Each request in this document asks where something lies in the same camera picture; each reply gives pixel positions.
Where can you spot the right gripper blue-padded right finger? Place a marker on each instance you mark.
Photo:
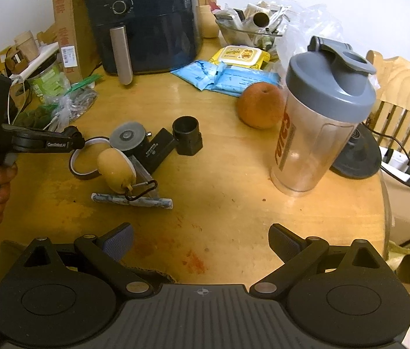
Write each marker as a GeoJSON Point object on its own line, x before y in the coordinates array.
{"type": "Point", "coordinates": [285, 243]}

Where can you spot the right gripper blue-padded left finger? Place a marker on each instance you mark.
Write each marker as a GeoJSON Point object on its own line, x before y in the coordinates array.
{"type": "Point", "coordinates": [117, 242]}

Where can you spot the clear plastic case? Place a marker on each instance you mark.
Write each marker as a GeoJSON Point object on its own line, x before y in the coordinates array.
{"type": "Point", "coordinates": [145, 185]}

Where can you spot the beige oval pouch with carabiner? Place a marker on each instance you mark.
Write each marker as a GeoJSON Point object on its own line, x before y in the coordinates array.
{"type": "Point", "coordinates": [118, 172]}

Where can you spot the black rectangular box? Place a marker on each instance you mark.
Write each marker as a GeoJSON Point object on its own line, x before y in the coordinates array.
{"type": "Point", "coordinates": [157, 150]}

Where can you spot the grey-topped black cylinder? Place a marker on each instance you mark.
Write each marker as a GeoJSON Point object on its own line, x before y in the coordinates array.
{"type": "Point", "coordinates": [130, 138]}

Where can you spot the black square lens adapter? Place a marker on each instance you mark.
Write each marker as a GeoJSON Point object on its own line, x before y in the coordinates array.
{"type": "Point", "coordinates": [189, 138]}

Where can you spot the bag of green pellets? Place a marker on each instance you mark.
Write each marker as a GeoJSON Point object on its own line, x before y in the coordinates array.
{"type": "Point", "coordinates": [38, 118]}

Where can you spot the white power strip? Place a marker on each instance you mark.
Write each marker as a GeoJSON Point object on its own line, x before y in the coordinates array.
{"type": "Point", "coordinates": [46, 52]}

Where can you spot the green labelled jar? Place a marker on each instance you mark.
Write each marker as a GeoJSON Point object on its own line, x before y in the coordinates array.
{"type": "Point", "coordinates": [49, 84]}

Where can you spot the clear plastic bag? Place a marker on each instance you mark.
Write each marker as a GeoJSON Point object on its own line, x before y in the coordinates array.
{"type": "Point", "coordinates": [79, 98]}

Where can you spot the open cardboard box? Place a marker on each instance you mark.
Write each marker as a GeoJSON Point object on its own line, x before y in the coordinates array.
{"type": "Point", "coordinates": [10, 251]}

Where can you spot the black round base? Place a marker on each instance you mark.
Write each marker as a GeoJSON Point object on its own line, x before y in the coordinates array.
{"type": "Point", "coordinates": [361, 156]}

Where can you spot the brown cardboard carton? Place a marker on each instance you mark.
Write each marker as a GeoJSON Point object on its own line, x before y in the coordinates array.
{"type": "Point", "coordinates": [76, 40]}

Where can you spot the red-orange apple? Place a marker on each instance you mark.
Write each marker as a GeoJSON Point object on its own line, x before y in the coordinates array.
{"type": "Point", "coordinates": [261, 105]}

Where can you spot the clear shaker bottle grey lid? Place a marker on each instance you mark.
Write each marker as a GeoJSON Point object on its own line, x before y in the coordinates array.
{"type": "Point", "coordinates": [327, 94]}

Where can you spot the wooden chair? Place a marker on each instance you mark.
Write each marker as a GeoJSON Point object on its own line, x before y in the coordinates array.
{"type": "Point", "coordinates": [390, 117]}

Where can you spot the blue wet wipes pack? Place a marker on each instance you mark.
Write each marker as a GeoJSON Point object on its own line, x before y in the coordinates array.
{"type": "Point", "coordinates": [201, 74]}

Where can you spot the black air fryer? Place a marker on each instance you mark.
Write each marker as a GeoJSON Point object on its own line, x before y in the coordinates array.
{"type": "Point", "coordinates": [145, 36]}

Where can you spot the yellow wet wipes pack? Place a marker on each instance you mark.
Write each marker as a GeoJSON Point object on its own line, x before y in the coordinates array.
{"type": "Point", "coordinates": [243, 56]}

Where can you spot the metal bowl with clutter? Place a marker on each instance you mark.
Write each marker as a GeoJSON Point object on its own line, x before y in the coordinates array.
{"type": "Point", "coordinates": [256, 26]}

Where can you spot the wooden vase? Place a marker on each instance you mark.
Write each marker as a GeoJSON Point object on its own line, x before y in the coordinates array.
{"type": "Point", "coordinates": [208, 26]}

